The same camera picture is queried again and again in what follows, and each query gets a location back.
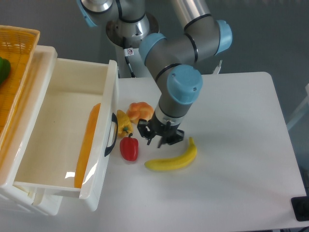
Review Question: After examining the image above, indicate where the braided bread roll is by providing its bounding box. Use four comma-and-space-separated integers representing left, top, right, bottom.
126, 101, 154, 125

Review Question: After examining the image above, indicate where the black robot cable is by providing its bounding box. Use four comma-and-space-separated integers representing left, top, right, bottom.
122, 36, 137, 78

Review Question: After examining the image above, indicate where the red bell pepper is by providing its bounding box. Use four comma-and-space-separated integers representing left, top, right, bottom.
120, 133, 139, 161

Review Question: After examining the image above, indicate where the yellow bell pepper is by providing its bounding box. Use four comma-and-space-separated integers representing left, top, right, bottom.
116, 110, 133, 138

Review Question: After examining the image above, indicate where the orange plastic basket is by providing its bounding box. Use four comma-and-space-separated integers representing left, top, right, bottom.
0, 25, 40, 144

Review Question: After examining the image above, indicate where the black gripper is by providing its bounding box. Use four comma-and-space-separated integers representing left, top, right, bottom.
137, 115, 184, 148

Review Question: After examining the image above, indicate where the white drawer cabinet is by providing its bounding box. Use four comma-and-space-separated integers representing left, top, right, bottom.
0, 45, 62, 215

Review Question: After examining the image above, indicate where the white metal table bracket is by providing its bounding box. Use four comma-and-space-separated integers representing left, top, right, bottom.
212, 60, 223, 74

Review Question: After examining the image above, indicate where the yellow banana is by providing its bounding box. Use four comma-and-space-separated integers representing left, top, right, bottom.
144, 137, 197, 171

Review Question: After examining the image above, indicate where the green bell pepper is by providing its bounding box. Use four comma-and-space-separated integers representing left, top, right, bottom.
0, 57, 11, 84

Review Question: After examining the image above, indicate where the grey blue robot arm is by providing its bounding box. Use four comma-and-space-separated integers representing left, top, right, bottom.
77, 0, 232, 145

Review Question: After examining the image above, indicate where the black device at edge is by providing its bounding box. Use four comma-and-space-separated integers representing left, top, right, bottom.
291, 196, 309, 221

